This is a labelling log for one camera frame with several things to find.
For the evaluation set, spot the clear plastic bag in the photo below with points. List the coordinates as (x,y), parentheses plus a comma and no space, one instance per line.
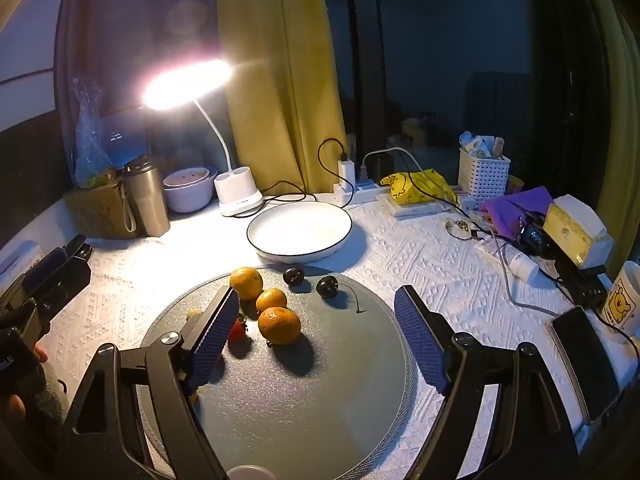
(90,135)

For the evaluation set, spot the round grey glass tray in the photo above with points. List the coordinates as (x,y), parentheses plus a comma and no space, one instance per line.
(325,385)

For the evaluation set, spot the large mandarin orange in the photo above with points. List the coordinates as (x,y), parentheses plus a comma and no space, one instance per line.
(279,326)

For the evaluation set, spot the small packets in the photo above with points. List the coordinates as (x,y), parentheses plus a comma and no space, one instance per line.
(480,144)

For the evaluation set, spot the red cherry tomato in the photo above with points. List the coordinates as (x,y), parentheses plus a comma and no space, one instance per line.
(237,332)

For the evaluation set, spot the white textured tablecloth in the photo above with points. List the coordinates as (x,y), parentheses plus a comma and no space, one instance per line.
(425,270)

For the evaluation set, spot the white cup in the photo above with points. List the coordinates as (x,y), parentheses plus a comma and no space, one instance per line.
(250,474)

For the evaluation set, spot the small yellow longan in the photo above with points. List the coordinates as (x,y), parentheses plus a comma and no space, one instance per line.
(194,314)

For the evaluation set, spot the purple bowl with pink lid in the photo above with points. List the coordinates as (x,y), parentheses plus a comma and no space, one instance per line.
(187,192)

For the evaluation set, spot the dark blue box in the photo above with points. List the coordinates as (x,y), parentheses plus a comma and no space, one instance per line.
(125,146)

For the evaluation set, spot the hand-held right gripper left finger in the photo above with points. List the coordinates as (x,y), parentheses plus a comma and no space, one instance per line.
(215,342)

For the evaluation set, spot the white charger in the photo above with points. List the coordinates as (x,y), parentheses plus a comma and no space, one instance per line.
(346,170)

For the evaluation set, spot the small mandarin orange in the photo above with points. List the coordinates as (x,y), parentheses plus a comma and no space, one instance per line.
(271,301)

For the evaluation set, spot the black smartphone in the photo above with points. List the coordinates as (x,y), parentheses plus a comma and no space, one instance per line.
(582,360)

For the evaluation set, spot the flat white box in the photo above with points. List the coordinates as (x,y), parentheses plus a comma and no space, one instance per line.
(415,208)

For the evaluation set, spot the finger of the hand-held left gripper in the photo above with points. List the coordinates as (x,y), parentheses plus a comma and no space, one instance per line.
(67,280)
(47,267)

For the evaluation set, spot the stainless steel tumbler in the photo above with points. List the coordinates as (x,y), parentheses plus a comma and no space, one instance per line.
(145,195)

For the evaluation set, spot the purple cloth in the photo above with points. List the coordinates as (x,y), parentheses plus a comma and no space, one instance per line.
(515,207)

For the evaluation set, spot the yellow curtain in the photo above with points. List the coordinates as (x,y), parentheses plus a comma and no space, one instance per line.
(280,85)

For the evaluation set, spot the small black device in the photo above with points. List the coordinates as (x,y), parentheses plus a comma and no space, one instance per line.
(535,237)

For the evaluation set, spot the black charger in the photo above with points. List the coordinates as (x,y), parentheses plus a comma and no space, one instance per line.
(381,166)

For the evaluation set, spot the white desk lamp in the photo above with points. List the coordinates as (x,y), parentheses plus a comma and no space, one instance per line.
(240,195)

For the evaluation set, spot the brown paper bag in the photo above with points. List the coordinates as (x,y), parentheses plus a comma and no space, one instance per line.
(95,212)

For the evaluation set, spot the yellow duck print bag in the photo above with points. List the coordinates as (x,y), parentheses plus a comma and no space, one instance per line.
(417,185)

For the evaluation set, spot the medium mandarin orange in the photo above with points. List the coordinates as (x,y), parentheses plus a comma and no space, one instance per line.
(246,282)

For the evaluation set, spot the dark cherry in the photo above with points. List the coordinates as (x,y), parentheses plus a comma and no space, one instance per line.
(327,287)
(293,276)

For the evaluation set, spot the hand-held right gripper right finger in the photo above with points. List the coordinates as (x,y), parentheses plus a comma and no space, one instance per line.
(420,342)

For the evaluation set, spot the person's left hand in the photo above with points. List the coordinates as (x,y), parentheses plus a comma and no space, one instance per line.
(14,406)

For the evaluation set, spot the white power strip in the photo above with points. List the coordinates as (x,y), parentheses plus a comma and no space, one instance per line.
(367,191)

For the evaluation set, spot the white bear print mug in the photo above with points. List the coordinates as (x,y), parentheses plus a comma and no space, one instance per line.
(622,300)

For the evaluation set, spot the yellow tissue box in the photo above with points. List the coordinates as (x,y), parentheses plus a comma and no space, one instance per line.
(575,232)

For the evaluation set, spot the flat black device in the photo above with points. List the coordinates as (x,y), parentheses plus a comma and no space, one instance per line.
(585,280)

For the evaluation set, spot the white perforated basket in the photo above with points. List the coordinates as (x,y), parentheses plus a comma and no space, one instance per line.
(482,174)

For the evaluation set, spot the white plate with black rim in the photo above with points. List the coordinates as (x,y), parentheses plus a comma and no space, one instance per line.
(300,232)

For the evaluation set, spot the white tube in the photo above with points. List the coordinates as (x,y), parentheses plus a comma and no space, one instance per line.
(510,260)

